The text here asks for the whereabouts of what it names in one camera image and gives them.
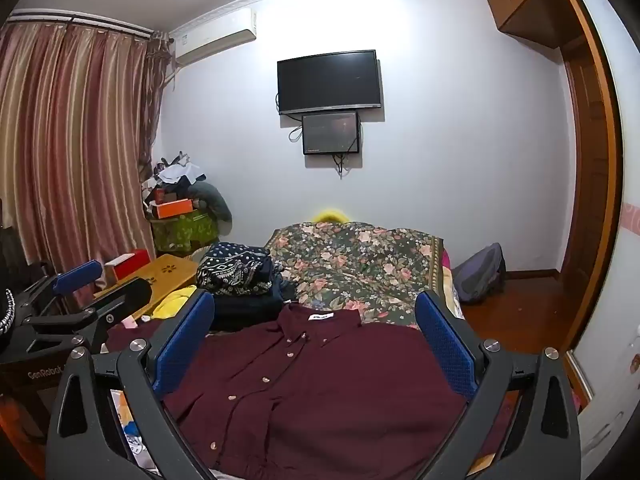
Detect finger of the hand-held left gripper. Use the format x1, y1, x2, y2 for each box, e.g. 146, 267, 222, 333
27, 276, 153, 356
15, 260, 104, 322

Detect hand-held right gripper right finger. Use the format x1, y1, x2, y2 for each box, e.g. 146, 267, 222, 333
415, 289, 581, 480

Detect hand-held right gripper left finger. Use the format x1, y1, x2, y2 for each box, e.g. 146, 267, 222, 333
46, 289, 236, 480

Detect maroon button shirt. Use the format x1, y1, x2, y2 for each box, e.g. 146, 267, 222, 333
105, 305, 501, 480

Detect dark navy folded clothes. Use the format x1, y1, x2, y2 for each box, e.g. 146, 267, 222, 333
207, 270, 301, 333

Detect red box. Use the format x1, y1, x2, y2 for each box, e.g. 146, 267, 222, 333
104, 250, 152, 281

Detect yellow blanket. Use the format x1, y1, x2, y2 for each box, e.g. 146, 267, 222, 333
151, 285, 198, 321

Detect grey backpack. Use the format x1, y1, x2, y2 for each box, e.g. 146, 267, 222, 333
451, 242, 507, 304

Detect navy patterned folded cloth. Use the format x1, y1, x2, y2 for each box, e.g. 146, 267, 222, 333
196, 242, 275, 297

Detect green patterned box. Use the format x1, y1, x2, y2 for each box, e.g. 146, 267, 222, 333
150, 210, 221, 256

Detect orange box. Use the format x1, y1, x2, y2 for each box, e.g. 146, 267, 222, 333
152, 199, 198, 220

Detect white printed cloth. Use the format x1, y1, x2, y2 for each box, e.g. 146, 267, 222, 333
110, 390, 162, 476

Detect floral blanket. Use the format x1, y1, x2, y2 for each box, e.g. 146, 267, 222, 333
263, 221, 466, 331

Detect striped pink curtain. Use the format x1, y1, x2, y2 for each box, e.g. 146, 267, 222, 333
0, 22, 168, 273

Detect pile of clutter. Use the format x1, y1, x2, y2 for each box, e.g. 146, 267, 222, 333
141, 152, 206, 206

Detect yellow cushion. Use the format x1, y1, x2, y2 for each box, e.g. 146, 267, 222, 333
312, 208, 353, 224

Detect wooden door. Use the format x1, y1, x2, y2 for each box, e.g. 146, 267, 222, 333
552, 0, 626, 356

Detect small black monitor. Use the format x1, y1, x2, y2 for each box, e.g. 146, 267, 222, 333
301, 111, 361, 156

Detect white air conditioner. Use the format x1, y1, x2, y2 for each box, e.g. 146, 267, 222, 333
170, 7, 258, 67

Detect large black television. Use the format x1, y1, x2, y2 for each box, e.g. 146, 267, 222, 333
276, 50, 383, 116

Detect wooden overhead cabinet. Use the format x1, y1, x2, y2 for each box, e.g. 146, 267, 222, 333
482, 0, 581, 50

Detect black white braided cord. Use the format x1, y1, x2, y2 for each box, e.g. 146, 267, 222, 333
0, 290, 14, 335

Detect curtain rail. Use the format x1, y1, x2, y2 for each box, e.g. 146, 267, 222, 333
9, 7, 155, 40

